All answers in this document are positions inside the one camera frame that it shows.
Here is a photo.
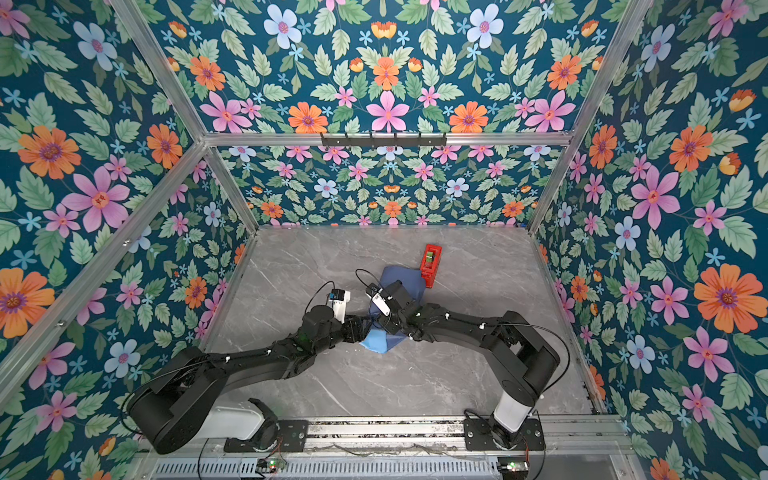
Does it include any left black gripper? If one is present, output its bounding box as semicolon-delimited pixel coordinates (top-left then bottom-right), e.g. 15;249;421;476
313;313;376;357

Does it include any light blue wrapping paper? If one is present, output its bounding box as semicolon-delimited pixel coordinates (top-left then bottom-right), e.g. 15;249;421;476
362;265;426;354

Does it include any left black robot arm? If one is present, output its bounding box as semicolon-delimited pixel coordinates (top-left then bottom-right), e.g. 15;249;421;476
126;305;373;454

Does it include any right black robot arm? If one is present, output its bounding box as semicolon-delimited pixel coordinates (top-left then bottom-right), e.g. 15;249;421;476
372;281;561;435

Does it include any red tape dispenser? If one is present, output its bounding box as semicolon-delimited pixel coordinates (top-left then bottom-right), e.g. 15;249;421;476
420;244;442;289

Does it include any white ventilation grille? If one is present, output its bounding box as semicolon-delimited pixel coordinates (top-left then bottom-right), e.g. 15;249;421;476
150;457;502;479

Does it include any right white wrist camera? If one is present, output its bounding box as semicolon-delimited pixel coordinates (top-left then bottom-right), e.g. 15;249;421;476
366;283;391;316

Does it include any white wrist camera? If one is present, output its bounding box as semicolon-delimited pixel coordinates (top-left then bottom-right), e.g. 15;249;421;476
366;283;391;316
328;288;351;323

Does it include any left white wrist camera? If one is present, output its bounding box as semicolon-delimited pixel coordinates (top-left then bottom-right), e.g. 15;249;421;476
328;288;351;323

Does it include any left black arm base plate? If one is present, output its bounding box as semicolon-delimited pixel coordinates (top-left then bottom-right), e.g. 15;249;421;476
224;420;309;454

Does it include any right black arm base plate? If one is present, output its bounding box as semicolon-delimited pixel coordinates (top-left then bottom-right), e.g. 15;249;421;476
462;416;546;452

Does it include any aluminium front mounting rail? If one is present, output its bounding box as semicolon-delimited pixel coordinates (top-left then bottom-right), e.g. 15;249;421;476
134;415;631;457

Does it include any black hook rail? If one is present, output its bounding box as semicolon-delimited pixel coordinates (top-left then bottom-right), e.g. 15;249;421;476
320;133;448;148

